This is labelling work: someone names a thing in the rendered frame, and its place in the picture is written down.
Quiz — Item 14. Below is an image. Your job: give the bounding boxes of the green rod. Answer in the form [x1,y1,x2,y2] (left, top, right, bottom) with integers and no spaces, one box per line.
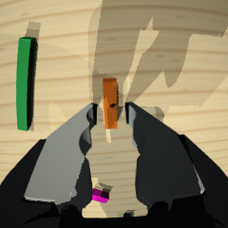
[16,37,36,131]

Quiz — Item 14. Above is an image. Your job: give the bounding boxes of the magenta block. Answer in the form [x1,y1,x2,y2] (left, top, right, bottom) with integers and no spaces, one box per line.
[92,188,109,203]

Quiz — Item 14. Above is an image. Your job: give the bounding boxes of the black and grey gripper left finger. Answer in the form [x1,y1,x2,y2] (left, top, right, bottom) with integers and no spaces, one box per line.
[0,103,97,228]

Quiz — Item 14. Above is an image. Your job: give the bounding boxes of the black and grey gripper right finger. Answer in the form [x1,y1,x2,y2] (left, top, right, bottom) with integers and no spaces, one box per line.
[124,102,228,228]

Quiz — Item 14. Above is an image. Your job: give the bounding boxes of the orange rod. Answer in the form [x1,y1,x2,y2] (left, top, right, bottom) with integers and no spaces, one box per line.
[103,78,117,129]

